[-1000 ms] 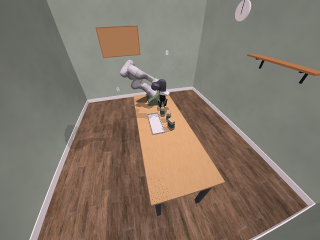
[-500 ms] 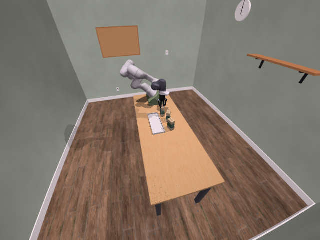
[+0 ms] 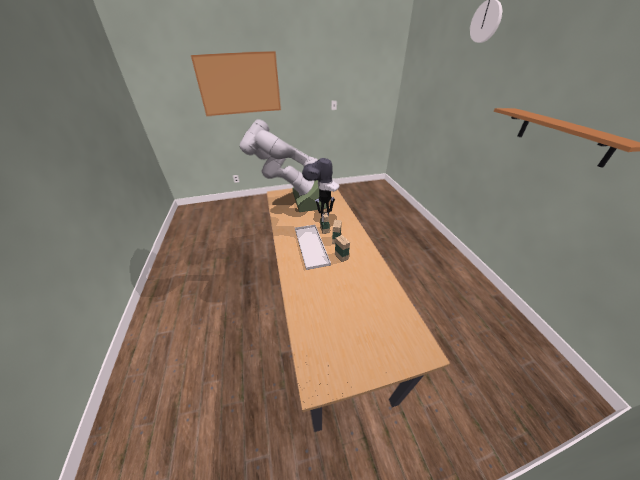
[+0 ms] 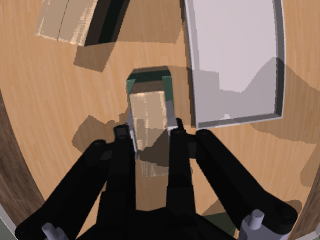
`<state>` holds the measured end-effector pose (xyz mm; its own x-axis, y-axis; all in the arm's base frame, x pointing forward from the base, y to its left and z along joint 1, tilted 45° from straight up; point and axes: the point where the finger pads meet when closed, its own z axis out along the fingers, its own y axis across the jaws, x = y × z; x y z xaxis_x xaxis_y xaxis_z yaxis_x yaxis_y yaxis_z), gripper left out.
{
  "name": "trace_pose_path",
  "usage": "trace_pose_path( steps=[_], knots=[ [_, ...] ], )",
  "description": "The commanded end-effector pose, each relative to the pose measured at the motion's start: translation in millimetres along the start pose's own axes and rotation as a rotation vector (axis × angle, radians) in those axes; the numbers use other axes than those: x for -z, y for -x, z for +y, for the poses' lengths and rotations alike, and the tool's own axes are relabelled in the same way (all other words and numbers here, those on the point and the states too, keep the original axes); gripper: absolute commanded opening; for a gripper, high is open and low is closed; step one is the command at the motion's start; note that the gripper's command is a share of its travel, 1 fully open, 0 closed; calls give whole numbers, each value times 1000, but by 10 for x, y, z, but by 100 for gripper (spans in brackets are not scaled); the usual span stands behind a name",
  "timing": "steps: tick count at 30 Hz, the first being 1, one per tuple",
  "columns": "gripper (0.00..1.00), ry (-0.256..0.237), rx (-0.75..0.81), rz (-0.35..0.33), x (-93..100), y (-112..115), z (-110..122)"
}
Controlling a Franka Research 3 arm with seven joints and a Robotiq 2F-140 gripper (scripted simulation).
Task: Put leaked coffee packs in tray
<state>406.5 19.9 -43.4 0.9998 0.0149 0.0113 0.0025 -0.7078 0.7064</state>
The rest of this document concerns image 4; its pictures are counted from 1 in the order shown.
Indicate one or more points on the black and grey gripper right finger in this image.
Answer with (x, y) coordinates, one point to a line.
(261, 215)

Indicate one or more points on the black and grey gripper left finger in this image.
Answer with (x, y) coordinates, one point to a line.
(63, 214)

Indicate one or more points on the white shallow tray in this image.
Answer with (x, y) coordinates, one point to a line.
(239, 67)

